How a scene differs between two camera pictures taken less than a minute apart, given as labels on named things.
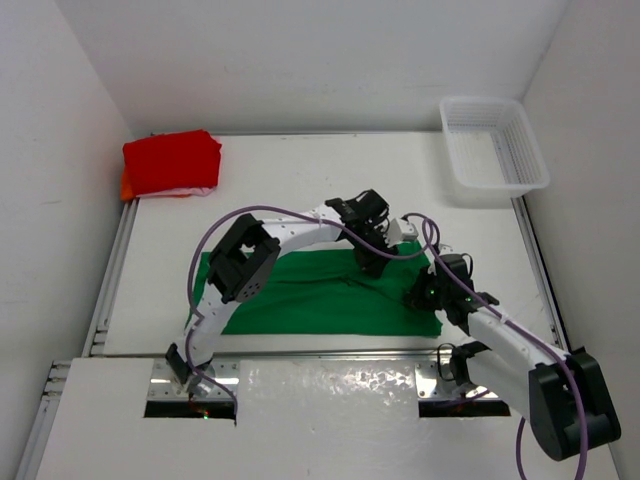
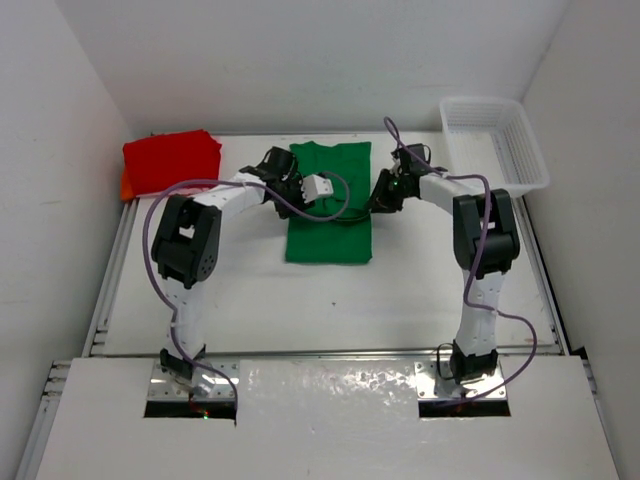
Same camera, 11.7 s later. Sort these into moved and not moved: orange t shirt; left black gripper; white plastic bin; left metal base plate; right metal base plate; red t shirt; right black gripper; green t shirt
Moved: right black gripper; green t shirt; left black gripper
Not moved: red t shirt; right metal base plate; white plastic bin; orange t shirt; left metal base plate
